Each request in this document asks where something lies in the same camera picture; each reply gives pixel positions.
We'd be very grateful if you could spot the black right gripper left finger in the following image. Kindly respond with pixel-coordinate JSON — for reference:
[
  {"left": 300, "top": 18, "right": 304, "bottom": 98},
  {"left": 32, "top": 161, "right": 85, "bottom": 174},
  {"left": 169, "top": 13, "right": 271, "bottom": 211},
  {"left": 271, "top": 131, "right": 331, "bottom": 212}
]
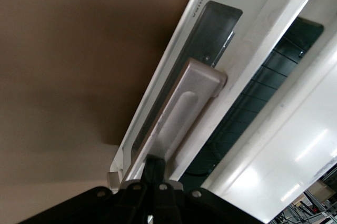
[{"left": 115, "top": 154, "right": 156, "bottom": 224}]

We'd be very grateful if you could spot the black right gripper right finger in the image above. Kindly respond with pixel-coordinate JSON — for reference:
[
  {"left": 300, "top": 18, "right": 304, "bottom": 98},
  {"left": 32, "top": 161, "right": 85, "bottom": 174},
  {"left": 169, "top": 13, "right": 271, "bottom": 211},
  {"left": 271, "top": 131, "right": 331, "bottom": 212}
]
[{"left": 152, "top": 157, "right": 185, "bottom": 224}]

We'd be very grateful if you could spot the grey oven door handle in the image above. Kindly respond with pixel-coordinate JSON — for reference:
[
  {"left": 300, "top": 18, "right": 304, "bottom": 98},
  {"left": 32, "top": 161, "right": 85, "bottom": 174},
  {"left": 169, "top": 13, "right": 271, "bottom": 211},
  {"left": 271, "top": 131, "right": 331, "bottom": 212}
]
[{"left": 123, "top": 57, "right": 228, "bottom": 182}]

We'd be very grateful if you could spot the white oven door with window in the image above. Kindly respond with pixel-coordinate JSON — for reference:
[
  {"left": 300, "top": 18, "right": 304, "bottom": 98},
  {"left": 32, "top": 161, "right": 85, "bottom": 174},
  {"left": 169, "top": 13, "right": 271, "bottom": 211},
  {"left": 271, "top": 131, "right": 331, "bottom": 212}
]
[{"left": 106, "top": 0, "right": 331, "bottom": 190}]

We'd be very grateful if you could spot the white toaster oven body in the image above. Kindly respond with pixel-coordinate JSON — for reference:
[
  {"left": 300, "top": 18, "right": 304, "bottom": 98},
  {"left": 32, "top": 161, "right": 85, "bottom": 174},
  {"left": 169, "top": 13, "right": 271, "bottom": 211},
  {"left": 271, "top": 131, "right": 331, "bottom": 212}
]
[{"left": 181, "top": 0, "right": 337, "bottom": 224}]

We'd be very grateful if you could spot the brown cardboard box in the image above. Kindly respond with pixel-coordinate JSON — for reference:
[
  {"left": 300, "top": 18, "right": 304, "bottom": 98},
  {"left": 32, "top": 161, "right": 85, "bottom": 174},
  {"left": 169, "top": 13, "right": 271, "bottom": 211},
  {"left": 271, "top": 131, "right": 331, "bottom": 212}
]
[{"left": 309, "top": 179, "right": 337, "bottom": 200}]

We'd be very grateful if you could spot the black wire oven rack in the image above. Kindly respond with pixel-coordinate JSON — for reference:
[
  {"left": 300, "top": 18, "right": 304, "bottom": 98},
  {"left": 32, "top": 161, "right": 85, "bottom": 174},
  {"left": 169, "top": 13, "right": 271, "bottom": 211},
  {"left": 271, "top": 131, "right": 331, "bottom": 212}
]
[{"left": 207, "top": 34, "right": 316, "bottom": 167}]

